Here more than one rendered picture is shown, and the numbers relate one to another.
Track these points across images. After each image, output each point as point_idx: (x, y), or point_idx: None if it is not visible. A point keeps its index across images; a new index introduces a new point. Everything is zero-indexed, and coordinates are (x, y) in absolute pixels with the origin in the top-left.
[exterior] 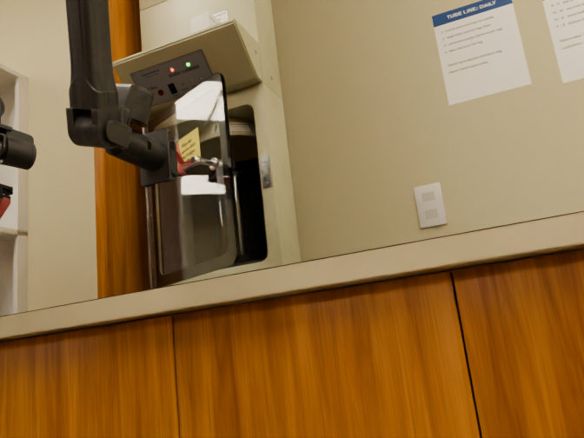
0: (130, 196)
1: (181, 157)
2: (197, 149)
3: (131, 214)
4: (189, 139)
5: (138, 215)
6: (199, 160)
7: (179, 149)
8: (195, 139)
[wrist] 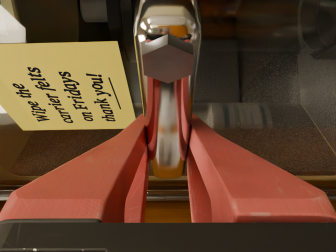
0: (149, 220)
1: (132, 148)
2: (62, 56)
3: (185, 220)
4: (15, 93)
5: (184, 203)
6: (176, 2)
7: (75, 166)
8: (12, 61)
